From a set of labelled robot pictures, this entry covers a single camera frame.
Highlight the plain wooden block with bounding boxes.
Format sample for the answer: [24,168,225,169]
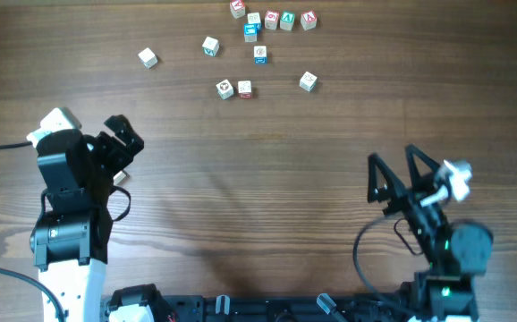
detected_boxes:
[113,170,128,185]
[138,47,158,69]

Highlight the red letter block top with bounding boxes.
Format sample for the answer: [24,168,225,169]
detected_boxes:
[229,0,246,19]

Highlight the blue top wooden block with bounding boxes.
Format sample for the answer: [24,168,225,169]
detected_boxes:
[243,23,258,43]

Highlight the plain top block on blue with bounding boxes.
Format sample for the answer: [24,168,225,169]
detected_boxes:
[247,13,261,25]

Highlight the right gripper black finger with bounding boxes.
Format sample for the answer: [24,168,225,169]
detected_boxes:
[403,143,442,189]
[367,154,406,203]

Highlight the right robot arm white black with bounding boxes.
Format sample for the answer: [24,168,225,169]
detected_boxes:
[368,145,494,321]

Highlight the red letter A block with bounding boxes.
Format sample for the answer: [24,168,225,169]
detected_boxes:
[301,11,318,30]

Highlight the wooden block red side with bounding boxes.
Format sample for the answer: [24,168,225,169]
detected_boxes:
[237,80,252,99]

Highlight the wooden block star picture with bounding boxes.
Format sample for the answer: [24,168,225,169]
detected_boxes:
[299,72,318,92]

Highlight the green letter A block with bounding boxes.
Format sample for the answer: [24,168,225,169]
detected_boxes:
[279,11,295,31]

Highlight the wooden block green side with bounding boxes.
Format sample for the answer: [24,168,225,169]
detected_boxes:
[202,37,220,56]

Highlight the black mounting rail base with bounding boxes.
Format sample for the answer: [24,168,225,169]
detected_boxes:
[101,292,481,322]

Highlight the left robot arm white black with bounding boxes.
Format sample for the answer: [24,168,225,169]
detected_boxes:
[27,109,175,321]

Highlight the wooden block blue side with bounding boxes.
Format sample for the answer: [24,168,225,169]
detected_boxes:
[253,46,267,64]

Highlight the red number nine block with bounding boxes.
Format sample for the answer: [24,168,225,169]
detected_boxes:
[264,10,280,30]

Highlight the wooden block circle picture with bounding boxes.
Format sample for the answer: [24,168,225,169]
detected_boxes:
[216,80,234,100]

